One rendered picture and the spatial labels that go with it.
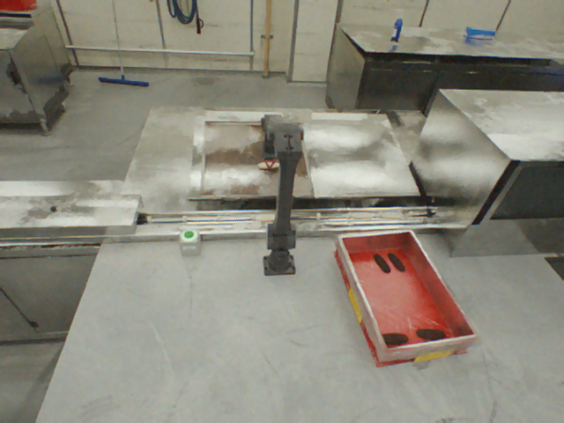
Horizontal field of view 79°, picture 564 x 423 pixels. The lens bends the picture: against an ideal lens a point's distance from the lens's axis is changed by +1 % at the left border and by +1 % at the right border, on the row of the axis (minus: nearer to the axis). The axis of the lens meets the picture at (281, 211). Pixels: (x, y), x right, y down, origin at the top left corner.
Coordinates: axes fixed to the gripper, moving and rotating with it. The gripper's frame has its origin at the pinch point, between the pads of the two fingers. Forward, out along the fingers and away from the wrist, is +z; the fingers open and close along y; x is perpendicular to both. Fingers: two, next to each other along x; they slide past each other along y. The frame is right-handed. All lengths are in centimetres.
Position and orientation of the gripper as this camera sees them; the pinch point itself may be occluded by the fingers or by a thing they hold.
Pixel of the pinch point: (269, 164)
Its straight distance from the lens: 162.9
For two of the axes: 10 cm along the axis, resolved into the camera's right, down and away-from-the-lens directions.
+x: 9.9, -0.6, 1.6
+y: 1.4, 8.0, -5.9
